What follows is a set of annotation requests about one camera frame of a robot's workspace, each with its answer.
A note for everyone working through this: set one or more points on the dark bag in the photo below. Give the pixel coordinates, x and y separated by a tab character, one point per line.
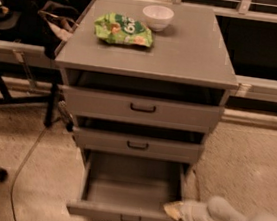
58	21

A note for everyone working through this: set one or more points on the grey drawer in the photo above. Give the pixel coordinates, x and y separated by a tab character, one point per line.
141	110
128	188
139	146

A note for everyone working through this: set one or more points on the green snack bag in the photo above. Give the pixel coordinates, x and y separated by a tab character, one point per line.
118	29

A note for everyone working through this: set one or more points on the black table frame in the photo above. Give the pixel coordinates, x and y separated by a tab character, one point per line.
7	98

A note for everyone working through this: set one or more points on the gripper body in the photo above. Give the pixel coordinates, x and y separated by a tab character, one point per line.
191	212

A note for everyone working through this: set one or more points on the grey top drawer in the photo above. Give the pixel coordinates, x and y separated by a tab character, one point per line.
141	110

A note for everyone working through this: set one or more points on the grey drawer cabinet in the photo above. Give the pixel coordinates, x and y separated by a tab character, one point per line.
188	62

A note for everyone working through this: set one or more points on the white bowl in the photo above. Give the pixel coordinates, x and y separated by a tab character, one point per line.
157	17

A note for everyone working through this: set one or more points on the grey middle drawer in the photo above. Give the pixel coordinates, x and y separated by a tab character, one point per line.
139	146

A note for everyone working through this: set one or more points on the grey bottom drawer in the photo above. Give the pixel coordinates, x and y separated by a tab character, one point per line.
128	188

